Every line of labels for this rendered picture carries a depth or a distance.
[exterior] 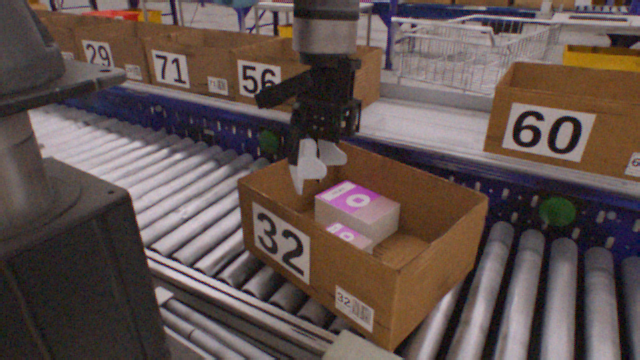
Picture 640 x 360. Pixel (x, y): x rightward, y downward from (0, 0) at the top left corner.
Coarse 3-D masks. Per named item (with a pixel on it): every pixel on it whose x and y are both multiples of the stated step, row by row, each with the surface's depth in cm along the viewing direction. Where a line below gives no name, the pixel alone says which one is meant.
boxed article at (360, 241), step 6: (336, 222) 89; (330, 228) 87; (336, 228) 87; (342, 228) 87; (348, 228) 87; (336, 234) 86; (342, 234) 86; (348, 234) 86; (354, 234) 86; (360, 234) 86; (348, 240) 84; (354, 240) 84; (360, 240) 84; (366, 240) 84; (372, 240) 84; (360, 246) 82; (366, 246) 82; (372, 246) 84
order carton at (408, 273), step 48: (336, 144) 100; (240, 192) 82; (288, 192) 94; (384, 192) 94; (432, 192) 85; (336, 240) 65; (384, 240) 92; (432, 240) 89; (384, 288) 61; (432, 288) 70; (384, 336) 65
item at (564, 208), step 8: (544, 200) 92; (552, 200) 90; (560, 200) 90; (568, 200) 90; (544, 208) 92; (552, 208) 91; (560, 208) 90; (568, 208) 89; (544, 216) 93; (552, 216) 92; (560, 216) 91; (568, 216) 90; (552, 224) 93; (560, 224) 92
